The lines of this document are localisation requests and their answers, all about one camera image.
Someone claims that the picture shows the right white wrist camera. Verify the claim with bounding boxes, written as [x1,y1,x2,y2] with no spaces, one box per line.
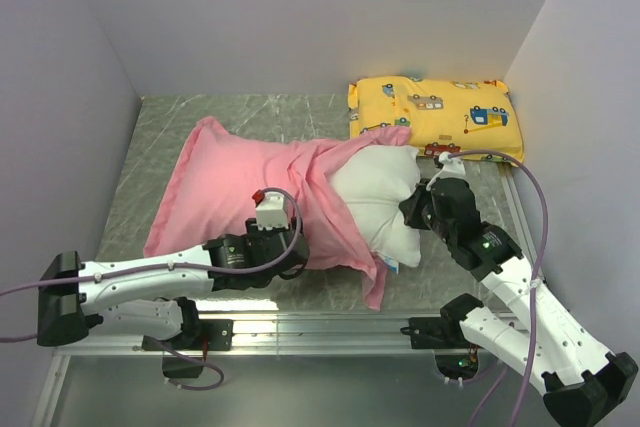
[426,152,466,191]

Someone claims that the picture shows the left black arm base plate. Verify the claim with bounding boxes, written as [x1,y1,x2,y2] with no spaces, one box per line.
[141,319,234,381]

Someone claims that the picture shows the pink pillowcase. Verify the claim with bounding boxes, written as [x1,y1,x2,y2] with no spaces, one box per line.
[143,117,410,309]

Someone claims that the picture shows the white pillow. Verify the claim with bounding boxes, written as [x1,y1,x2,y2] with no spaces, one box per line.
[330,145,421,268]

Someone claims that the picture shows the aluminium rail frame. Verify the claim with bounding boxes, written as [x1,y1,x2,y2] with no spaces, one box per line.
[29,164,609,427]

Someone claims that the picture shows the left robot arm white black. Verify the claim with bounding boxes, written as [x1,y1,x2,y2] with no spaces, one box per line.
[36,218,309,349]

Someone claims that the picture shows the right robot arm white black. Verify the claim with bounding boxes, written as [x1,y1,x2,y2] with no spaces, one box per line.
[400,178,639,426]

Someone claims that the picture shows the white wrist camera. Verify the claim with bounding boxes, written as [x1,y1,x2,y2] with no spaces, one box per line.
[252,190,292,231]
[426,152,466,191]

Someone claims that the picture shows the yellow cartoon car pillow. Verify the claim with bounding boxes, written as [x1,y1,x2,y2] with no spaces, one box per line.
[347,76,524,162]

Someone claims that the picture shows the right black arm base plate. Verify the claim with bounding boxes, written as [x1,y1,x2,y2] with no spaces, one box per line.
[401,315,501,381]

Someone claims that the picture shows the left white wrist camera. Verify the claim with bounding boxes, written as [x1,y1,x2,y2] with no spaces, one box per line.
[252,190,292,231]

